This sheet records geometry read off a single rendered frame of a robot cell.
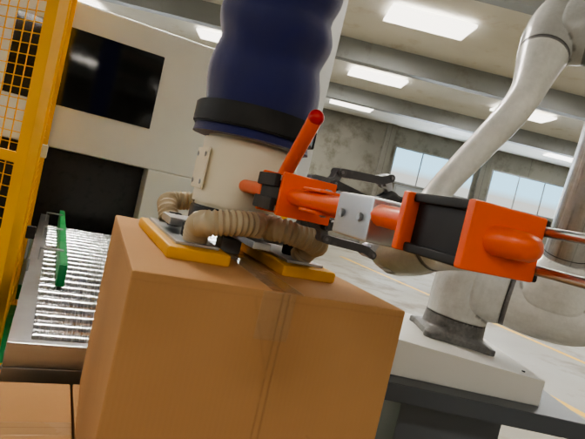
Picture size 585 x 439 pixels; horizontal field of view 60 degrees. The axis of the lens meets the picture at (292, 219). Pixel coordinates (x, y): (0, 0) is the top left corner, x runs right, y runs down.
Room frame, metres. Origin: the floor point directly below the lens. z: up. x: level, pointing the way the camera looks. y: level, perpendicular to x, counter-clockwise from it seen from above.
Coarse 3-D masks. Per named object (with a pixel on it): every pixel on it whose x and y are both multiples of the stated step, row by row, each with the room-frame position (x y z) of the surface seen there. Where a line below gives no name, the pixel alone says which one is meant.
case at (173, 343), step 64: (128, 256) 0.68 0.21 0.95; (128, 320) 0.60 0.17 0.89; (192, 320) 0.63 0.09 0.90; (256, 320) 0.66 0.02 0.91; (320, 320) 0.69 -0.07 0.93; (384, 320) 0.73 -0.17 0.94; (128, 384) 0.60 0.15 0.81; (192, 384) 0.63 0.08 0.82; (256, 384) 0.67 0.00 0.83; (320, 384) 0.70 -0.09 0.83; (384, 384) 0.74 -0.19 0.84
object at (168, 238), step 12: (144, 228) 0.96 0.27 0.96; (156, 228) 0.90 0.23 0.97; (168, 228) 0.90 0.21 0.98; (180, 228) 0.94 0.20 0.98; (156, 240) 0.83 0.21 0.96; (168, 240) 0.78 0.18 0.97; (180, 240) 0.77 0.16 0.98; (168, 252) 0.74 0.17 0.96; (180, 252) 0.74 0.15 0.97; (192, 252) 0.75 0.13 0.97; (204, 252) 0.76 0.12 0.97; (216, 252) 0.77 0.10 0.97; (216, 264) 0.77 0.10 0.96; (228, 264) 0.77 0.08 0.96
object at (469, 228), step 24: (408, 192) 0.42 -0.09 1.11; (408, 216) 0.42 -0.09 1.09; (432, 216) 0.40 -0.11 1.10; (456, 216) 0.38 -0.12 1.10; (480, 216) 0.35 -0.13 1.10; (504, 216) 0.36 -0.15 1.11; (528, 216) 0.37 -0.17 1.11; (408, 240) 0.42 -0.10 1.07; (432, 240) 0.40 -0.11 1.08; (456, 240) 0.37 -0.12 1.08; (480, 240) 0.35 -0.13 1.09; (456, 264) 0.35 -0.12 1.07; (480, 264) 0.36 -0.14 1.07; (504, 264) 0.37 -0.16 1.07; (528, 264) 0.38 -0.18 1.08
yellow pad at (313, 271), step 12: (252, 252) 0.95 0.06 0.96; (264, 252) 0.92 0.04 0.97; (276, 252) 0.92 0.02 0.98; (288, 252) 0.91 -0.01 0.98; (264, 264) 0.89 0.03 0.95; (276, 264) 0.84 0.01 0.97; (288, 264) 0.82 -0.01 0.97; (300, 264) 0.85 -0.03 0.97; (312, 264) 0.86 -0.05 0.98; (300, 276) 0.83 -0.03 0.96; (312, 276) 0.84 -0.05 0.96; (324, 276) 0.85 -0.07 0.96
